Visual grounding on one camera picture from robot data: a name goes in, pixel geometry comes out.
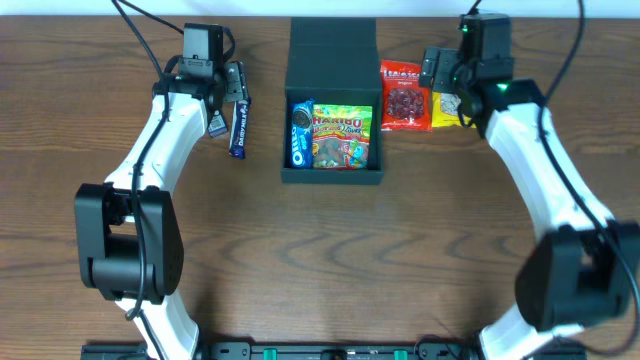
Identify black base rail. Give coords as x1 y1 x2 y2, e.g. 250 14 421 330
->
79 340 481 360

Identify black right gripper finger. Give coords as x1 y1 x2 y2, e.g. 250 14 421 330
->
433 49 458 93
419 47 440 89

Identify black open gift box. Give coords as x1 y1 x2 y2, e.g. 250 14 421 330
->
281 17 383 185

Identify yellow snack bag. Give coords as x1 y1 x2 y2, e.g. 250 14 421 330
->
431 92 462 128

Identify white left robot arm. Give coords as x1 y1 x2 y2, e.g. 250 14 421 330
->
74 59 249 359

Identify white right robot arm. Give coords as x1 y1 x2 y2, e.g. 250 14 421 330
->
419 47 639 359

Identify small blue gum pack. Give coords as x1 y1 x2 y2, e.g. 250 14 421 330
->
207 110 228 138

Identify Haribo worms candy bag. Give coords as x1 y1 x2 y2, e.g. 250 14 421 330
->
312 104 373 170

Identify red snack bag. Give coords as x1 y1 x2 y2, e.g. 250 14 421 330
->
380 60 431 131

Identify Dairy Milk chocolate bar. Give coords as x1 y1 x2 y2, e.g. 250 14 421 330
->
229 98 251 159

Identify blue Oreo cookie pack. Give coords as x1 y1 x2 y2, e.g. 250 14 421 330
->
291 99 314 169

